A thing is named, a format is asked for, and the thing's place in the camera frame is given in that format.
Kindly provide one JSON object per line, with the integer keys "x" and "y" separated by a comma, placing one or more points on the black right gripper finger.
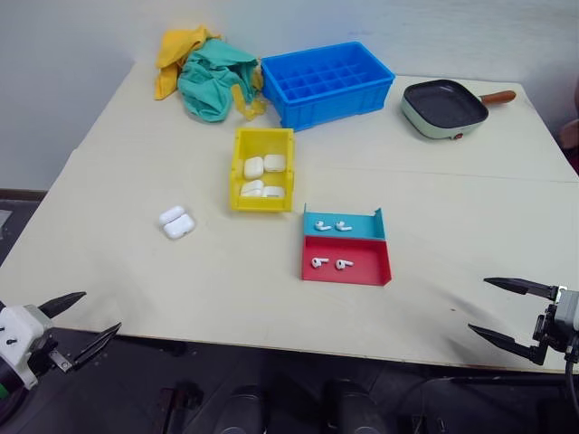
{"x": 509, "y": 341}
{"x": 524, "y": 286}

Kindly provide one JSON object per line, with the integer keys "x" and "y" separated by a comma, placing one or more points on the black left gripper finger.
{"x": 63, "y": 302}
{"x": 97, "y": 342}

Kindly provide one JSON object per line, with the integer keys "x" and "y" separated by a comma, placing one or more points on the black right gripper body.
{"x": 552, "y": 334}

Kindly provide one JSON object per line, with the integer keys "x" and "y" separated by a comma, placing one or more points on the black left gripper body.
{"x": 47, "y": 355}

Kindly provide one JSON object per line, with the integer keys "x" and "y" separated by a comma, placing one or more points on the yellow plastic bin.
{"x": 240, "y": 181}

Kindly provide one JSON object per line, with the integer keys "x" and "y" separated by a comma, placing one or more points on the black stand under table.
{"x": 181, "y": 404}

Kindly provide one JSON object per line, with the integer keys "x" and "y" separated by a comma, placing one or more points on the pink object at edge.
{"x": 571, "y": 140}

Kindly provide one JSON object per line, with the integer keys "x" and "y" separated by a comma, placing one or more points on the red plastic tray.
{"x": 366, "y": 267}

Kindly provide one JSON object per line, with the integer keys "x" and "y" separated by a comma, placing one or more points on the dark rounded shape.
{"x": 242, "y": 411}
{"x": 355, "y": 409}

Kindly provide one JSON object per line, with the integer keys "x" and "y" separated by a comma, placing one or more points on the teal plastic tray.
{"x": 362, "y": 226}

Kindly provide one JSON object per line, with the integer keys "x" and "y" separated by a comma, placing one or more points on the white earbud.
{"x": 322, "y": 226}
{"x": 318, "y": 263}
{"x": 342, "y": 226}
{"x": 343, "y": 264}

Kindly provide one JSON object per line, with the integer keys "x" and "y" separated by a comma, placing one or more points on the green electric frying pan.
{"x": 443, "y": 106}

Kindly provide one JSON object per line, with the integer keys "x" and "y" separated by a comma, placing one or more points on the green crumpled cloth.
{"x": 203, "y": 86}

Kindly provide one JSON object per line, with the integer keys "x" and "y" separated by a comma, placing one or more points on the blue divided plastic crate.
{"x": 325, "y": 106}

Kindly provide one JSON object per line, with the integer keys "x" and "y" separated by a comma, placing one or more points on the yellow crumpled cloth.
{"x": 172, "y": 54}

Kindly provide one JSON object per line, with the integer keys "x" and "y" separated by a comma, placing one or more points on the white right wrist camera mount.
{"x": 569, "y": 307}

